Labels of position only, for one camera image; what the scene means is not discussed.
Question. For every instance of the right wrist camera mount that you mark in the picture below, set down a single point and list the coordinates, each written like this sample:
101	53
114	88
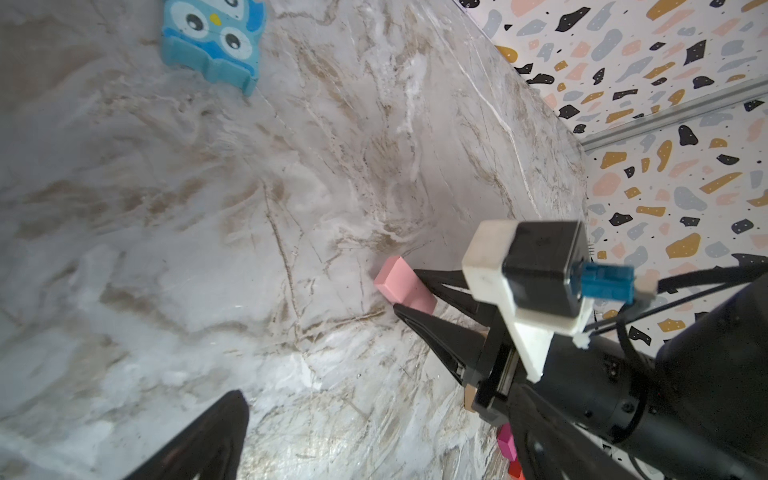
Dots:
540	277

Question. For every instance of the small red cube block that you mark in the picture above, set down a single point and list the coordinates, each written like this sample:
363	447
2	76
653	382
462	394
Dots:
515	470

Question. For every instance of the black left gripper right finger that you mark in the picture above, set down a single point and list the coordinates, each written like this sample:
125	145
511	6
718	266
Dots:
550	447

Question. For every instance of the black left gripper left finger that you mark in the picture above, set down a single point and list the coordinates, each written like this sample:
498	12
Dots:
208	448

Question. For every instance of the blue owl toy block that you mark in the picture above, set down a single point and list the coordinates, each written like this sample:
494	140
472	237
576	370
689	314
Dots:
217	38

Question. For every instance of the natural wood block marked 58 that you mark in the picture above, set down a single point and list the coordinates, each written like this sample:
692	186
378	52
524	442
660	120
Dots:
470	393

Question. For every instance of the right corner metal post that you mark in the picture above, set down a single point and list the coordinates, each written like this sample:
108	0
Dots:
687	110

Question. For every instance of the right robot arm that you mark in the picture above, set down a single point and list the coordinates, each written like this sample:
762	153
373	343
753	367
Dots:
696	410

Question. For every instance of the magenta cube block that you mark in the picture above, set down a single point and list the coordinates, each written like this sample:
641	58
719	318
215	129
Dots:
506	442

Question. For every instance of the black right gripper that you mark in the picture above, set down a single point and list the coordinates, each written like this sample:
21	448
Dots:
596	388

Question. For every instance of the pink rectangular block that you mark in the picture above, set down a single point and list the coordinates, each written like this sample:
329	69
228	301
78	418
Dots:
399	284

